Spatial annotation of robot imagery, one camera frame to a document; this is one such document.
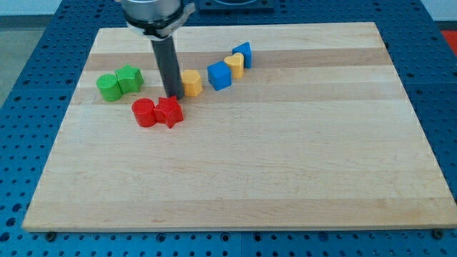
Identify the light wooden board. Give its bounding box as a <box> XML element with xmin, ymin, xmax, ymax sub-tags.
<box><xmin>22</xmin><ymin>22</ymin><xmax>456</xmax><ymax>233</ymax></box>

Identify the yellow hexagon block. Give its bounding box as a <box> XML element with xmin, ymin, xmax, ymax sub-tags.
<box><xmin>181</xmin><ymin>69</ymin><xmax>203</xmax><ymax>96</ymax></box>

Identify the blue pentagon block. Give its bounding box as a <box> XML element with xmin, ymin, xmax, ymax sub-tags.
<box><xmin>232</xmin><ymin>42</ymin><xmax>253</xmax><ymax>69</ymax></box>

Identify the red cylinder block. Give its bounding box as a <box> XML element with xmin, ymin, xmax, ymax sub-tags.
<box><xmin>131</xmin><ymin>98</ymin><xmax>156</xmax><ymax>127</ymax></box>

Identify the blue cube block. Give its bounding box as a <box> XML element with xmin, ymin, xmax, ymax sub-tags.
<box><xmin>207</xmin><ymin>61</ymin><xmax>232</xmax><ymax>91</ymax></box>

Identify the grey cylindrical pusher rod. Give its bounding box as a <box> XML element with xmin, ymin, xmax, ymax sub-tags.
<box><xmin>151</xmin><ymin>36</ymin><xmax>185</xmax><ymax>99</ymax></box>

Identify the green cylinder block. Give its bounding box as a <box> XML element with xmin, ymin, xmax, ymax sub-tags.
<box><xmin>96</xmin><ymin>74</ymin><xmax>123</xmax><ymax>102</ymax></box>

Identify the green star block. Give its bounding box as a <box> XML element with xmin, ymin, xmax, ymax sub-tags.
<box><xmin>115</xmin><ymin>64</ymin><xmax>144</xmax><ymax>94</ymax></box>

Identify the yellow heart block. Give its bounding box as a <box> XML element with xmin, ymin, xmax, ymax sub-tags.
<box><xmin>224</xmin><ymin>53</ymin><xmax>244</xmax><ymax>79</ymax></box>

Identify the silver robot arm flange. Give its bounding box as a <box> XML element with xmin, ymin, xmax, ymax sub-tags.
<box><xmin>120</xmin><ymin>0</ymin><xmax>196</xmax><ymax>41</ymax></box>

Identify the red star block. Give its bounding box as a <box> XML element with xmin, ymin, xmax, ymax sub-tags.
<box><xmin>154</xmin><ymin>96</ymin><xmax>184</xmax><ymax>129</ymax></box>

